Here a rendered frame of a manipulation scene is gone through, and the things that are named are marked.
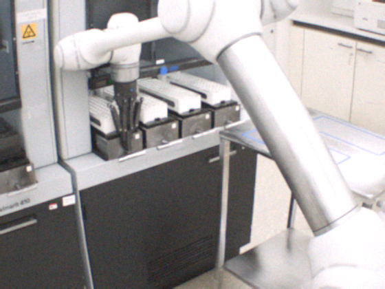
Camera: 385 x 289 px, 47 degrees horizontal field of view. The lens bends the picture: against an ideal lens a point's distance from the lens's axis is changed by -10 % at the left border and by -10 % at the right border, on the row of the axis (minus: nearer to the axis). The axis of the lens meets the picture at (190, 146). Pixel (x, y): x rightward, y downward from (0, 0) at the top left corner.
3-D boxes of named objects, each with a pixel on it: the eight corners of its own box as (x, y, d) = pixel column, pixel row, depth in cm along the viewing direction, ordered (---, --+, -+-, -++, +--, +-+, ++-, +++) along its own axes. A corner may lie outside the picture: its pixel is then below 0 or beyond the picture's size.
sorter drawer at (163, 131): (63, 102, 215) (62, 83, 212) (89, 95, 223) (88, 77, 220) (153, 153, 164) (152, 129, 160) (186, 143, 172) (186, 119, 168)
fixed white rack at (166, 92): (135, 97, 198) (134, 82, 195) (155, 92, 203) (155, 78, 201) (179, 117, 176) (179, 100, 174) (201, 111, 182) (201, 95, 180)
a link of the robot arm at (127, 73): (104, 62, 149) (105, 80, 151) (119, 67, 142) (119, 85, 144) (128, 57, 154) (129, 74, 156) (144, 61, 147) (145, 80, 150)
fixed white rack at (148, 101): (102, 105, 189) (102, 90, 186) (124, 100, 195) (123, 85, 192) (144, 126, 168) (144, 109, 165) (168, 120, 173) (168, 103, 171)
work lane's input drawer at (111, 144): (34, 109, 206) (32, 90, 203) (60, 102, 214) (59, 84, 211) (115, 166, 155) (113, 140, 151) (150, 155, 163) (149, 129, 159)
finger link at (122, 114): (127, 98, 151) (124, 99, 150) (128, 132, 155) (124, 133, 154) (121, 95, 154) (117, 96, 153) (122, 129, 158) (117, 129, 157)
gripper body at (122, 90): (130, 74, 155) (130, 101, 159) (107, 79, 150) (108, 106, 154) (142, 78, 150) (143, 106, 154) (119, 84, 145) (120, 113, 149)
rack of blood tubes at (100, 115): (68, 114, 180) (67, 98, 177) (91, 108, 186) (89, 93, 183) (106, 137, 159) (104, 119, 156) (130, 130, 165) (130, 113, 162)
